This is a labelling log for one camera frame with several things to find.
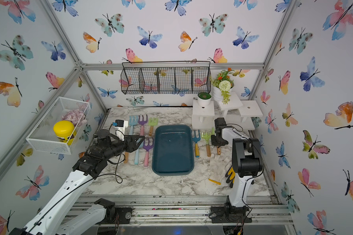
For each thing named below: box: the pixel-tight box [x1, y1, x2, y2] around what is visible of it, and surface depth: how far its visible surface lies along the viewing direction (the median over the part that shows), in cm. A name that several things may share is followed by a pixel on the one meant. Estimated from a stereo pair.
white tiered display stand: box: [191, 92, 264, 132], surface depth 103 cm
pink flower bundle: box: [61, 109, 88, 127], surface depth 71 cm
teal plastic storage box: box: [151, 124, 195, 176], surface depth 96 cm
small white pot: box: [197, 92, 213, 107], surface depth 99 cm
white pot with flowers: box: [209, 67, 235, 105], surface depth 86 cm
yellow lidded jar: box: [52, 119, 77, 146], surface depth 65 cm
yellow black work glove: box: [208, 153, 236, 188], surface depth 91 cm
